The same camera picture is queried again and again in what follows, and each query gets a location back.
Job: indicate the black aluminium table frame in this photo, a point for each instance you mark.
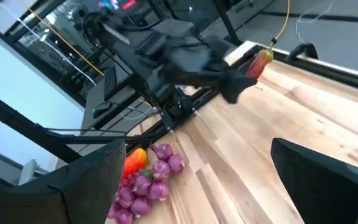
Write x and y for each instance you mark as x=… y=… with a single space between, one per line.
x=337 y=70

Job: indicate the grey desk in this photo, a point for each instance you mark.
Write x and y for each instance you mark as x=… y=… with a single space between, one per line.
x=116 y=93

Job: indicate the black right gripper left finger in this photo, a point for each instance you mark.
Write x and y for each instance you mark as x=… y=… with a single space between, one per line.
x=51 y=199

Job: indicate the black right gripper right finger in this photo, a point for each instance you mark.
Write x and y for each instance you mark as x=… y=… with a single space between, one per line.
x=331 y=186

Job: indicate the red yellow mango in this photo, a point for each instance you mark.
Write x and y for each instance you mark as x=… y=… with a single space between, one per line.
x=259 y=63

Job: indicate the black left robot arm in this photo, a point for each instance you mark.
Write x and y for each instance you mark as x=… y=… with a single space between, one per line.
x=147 y=68

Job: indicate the dark red grape bunch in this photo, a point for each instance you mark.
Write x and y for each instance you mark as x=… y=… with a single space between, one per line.
x=128 y=180

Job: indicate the black keyboard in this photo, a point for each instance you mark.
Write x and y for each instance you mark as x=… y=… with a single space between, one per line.
x=111 y=81

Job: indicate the red orange mango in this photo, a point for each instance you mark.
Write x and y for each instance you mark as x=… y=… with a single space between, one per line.
x=134 y=161

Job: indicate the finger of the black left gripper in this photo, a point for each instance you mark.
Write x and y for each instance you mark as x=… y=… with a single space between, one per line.
x=239 y=79
x=231 y=94

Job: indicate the black computer mouse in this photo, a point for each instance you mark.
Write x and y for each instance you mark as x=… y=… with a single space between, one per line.
x=101 y=109

